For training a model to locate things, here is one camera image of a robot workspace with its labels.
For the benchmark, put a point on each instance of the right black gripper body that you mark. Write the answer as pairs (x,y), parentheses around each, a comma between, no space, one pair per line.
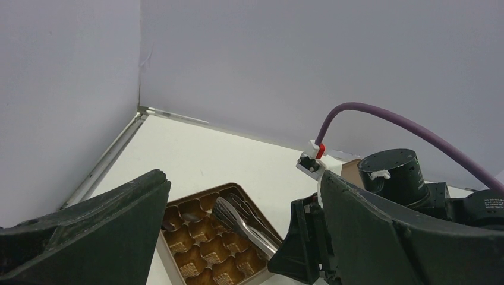
(306,254)

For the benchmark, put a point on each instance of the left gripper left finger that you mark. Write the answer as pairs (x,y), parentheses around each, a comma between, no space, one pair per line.
(107,239)

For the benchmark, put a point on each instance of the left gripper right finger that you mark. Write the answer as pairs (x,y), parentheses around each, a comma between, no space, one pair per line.
(377,241)

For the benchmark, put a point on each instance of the brown box lid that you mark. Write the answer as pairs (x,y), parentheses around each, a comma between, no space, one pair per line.
(350,172)

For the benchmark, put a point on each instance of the gold chocolate box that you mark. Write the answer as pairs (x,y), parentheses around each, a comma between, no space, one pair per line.
(196,248)

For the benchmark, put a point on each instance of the metal tongs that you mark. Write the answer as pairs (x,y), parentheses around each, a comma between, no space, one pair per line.
(238,215)

